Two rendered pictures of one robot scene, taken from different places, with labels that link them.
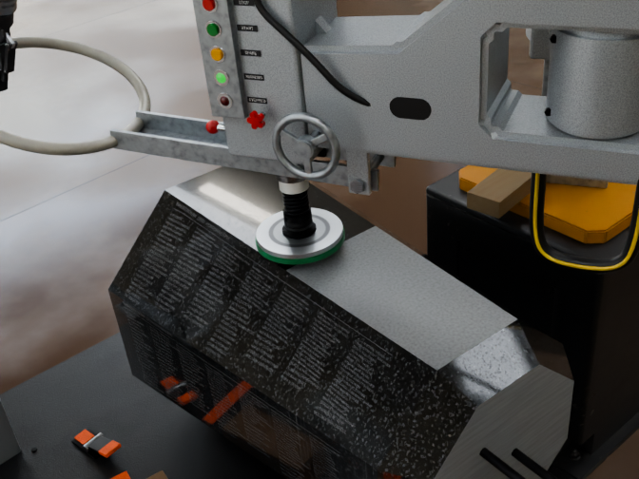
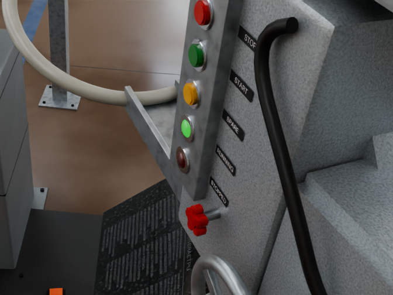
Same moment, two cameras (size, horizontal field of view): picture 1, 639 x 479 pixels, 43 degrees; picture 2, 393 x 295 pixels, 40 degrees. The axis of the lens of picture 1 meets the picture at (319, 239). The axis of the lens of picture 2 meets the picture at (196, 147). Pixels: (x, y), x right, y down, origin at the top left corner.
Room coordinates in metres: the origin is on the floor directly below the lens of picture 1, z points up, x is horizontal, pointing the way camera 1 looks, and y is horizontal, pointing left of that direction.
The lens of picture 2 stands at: (1.13, -0.12, 1.71)
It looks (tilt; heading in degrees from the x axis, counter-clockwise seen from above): 39 degrees down; 32
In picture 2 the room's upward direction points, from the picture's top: 9 degrees clockwise
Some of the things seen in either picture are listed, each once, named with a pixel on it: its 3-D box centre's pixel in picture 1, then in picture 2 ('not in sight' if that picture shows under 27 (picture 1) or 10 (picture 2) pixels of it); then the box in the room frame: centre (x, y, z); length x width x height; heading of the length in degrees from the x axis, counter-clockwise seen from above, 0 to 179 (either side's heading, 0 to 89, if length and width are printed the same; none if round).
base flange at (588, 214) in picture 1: (573, 174); not in sight; (1.99, -0.74, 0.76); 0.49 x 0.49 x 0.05; 37
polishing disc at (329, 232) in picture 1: (300, 232); not in sight; (1.66, 0.05, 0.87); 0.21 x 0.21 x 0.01
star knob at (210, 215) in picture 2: (259, 117); (206, 216); (1.55, 0.10, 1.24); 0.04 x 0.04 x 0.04; 63
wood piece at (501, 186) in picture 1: (502, 189); not in sight; (1.87, -0.51, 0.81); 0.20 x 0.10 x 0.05; 135
